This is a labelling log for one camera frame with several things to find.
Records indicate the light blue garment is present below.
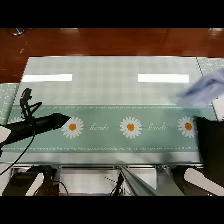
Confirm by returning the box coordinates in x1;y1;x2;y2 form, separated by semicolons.
175;67;224;108

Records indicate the black cable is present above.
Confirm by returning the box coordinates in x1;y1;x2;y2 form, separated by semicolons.
0;111;38;177
104;171;126;197

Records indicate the silver frame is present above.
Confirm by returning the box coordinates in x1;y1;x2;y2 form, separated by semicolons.
0;162;205;197

